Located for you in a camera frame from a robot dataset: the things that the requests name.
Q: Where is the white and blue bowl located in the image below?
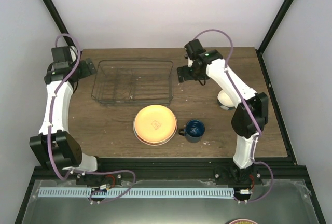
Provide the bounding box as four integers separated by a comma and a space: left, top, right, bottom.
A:
217, 90, 235, 110

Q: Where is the dark blue ceramic mug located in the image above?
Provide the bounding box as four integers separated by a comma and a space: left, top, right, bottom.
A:
178, 119, 205, 144

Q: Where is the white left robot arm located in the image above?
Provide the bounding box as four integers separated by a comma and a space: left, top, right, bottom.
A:
29, 58, 106, 185

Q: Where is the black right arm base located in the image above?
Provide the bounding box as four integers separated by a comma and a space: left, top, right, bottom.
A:
214, 165, 256, 185

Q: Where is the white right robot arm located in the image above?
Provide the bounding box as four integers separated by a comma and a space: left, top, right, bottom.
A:
185, 48, 269, 184

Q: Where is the orange plate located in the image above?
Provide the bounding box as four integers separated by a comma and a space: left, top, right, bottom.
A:
133, 105, 177, 145

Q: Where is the pink plate underneath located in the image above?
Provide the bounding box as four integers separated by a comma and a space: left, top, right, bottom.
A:
133, 117, 178, 146

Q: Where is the clear acrylic sheet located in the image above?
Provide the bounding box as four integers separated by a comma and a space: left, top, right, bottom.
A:
17, 179, 322, 223

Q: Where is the pink round object at bottom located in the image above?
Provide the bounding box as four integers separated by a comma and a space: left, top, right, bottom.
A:
227, 218, 257, 224

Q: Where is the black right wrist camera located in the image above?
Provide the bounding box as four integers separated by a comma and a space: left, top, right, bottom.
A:
184, 39, 206, 61

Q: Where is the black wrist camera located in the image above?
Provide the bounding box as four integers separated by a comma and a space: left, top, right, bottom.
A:
51, 46, 73, 69
184, 39, 206, 61

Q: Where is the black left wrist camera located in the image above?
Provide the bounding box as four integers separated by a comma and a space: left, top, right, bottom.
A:
51, 46, 73, 69

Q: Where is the black aluminium frame post left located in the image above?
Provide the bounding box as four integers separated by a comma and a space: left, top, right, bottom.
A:
42, 0, 69, 34

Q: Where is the black aluminium frame post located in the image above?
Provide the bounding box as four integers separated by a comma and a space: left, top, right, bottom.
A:
259, 0, 309, 53
42, 0, 69, 34

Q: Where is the light blue slotted cable duct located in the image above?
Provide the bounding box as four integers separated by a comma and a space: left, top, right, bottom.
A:
37, 187, 234, 199

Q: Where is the black front frame rail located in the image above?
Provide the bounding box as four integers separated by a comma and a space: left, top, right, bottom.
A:
33, 156, 309, 183

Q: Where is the black aluminium frame post right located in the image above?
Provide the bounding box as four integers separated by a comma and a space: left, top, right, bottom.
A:
259, 0, 309, 53

